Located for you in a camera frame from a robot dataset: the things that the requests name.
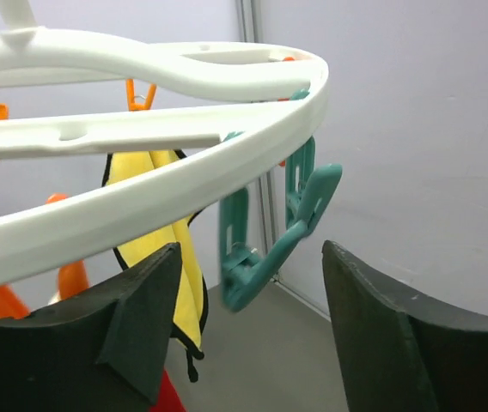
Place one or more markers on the orange clothespin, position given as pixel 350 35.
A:
pixel 72 280
pixel 139 102

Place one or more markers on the red sock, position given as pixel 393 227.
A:
pixel 168 399

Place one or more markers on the white round clip hanger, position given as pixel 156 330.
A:
pixel 263 102

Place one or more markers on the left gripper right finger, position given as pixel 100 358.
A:
pixel 400 349

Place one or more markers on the yellow cloth with black trim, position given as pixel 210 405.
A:
pixel 192 305

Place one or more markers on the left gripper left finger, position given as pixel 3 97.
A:
pixel 101 350

